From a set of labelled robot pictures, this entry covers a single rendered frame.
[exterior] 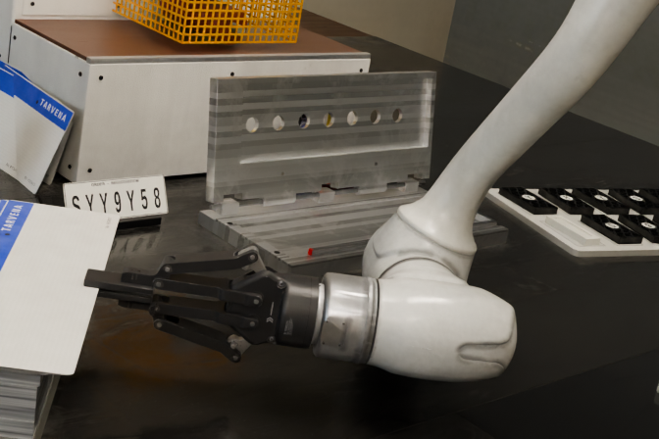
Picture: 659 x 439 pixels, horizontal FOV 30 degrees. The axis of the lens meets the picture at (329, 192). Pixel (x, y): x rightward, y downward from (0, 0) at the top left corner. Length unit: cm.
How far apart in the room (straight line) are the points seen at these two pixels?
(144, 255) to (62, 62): 35
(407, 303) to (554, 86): 26
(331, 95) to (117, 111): 32
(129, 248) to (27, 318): 47
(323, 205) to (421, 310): 62
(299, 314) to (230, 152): 52
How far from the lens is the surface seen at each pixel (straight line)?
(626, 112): 421
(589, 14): 122
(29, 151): 183
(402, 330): 125
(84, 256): 134
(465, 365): 127
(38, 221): 142
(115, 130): 182
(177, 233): 171
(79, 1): 200
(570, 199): 214
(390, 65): 299
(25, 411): 112
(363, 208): 188
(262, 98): 176
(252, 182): 176
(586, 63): 123
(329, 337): 125
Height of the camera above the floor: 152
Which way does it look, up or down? 18 degrees down
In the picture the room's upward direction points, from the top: 11 degrees clockwise
